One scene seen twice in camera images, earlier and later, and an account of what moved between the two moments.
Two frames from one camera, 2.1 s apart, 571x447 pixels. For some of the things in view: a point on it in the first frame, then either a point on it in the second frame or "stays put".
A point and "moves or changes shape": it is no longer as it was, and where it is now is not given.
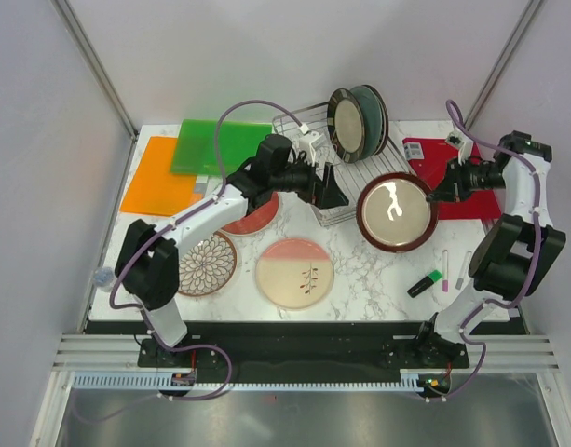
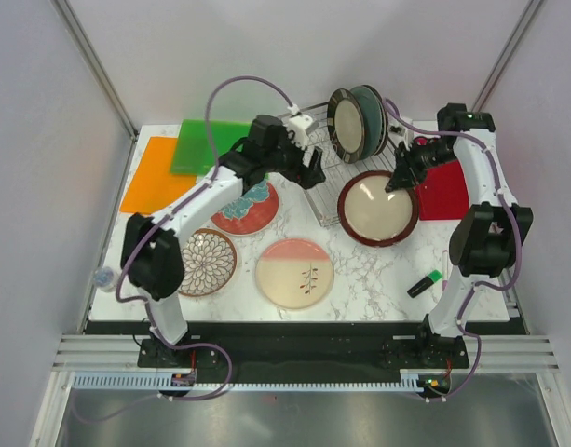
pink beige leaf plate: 294,274 stays put
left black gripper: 326,194 to 305,177
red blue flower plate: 257,221 stays put
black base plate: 303,348 stays put
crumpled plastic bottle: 105,278 stays put
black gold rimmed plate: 346,124 stays put
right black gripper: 451,188 to 406,169
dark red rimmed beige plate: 394,214 moves or changes shape
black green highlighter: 424,284 stays put
